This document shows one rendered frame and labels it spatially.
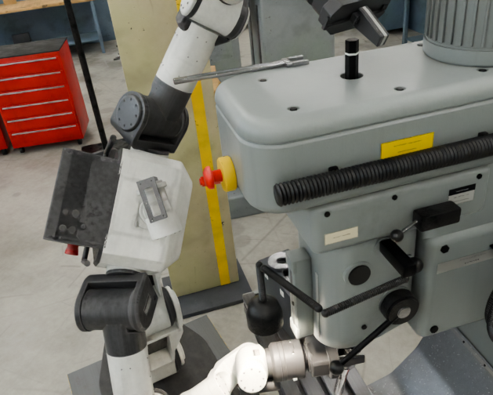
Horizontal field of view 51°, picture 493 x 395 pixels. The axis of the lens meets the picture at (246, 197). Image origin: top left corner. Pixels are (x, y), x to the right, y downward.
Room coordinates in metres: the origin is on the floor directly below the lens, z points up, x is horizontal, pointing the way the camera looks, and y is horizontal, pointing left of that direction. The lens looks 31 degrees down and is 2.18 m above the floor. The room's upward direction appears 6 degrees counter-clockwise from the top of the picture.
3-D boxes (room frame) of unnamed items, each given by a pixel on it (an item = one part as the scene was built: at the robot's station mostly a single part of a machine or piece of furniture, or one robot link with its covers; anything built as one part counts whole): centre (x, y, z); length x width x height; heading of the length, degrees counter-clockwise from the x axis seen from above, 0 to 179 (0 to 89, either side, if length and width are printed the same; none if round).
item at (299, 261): (0.79, -0.09, 1.45); 0.04 x 0.04 x 0.21; 13
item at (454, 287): (0.86, -0.39, 1.47); 0.24 x 0.19 x 0.26; 13
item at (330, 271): (0.82, -0.20, 1.47); 0.21 x 0.19 x 0.32; 13
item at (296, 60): (0.90, -0.02, 1.89); 0.24 x 0.04 x 0.01; 100
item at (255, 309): (0.74, -0.01, 1.46); 0.07 x 0.07 x 0.06
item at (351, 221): (0.83, -0.24, 1.68); 0.34 x 0.24 x 0.10; 103
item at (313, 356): (0.81, -0.11, 1.23); 0.13 x 0.12 x 0.10; 3
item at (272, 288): (1.26, -0.11, 1.03); 0.22 x 0.12 x 0.20; 24
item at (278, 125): (0.82, -0.21, 1.81); 0.47 x 0.26 x 0.16; 103
